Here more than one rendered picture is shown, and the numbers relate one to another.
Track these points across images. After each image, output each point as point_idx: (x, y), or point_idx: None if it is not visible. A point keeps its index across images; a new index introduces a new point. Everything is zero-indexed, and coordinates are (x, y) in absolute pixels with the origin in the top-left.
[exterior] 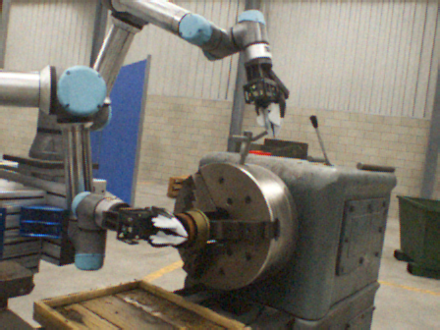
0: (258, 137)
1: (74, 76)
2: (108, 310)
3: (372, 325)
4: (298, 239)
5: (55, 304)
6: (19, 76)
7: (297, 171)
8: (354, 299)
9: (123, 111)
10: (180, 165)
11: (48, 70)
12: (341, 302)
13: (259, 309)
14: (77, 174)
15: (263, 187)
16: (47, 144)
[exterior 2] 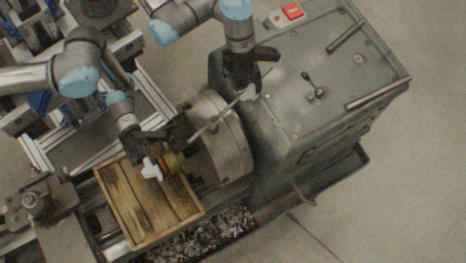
0: (232, 106)
1: (67, 86)
2: (132, 172)
3: (462, 17)
4: (258, 162)
5: (104, 166)
6: (33, 81)
7: (262, 132)
8: (323, 158)
9: None
10: None
11: (49, 77)
12: (308, 162)
13: None
14: (105, 76)
15: (217, 161)
16: (89, 9)
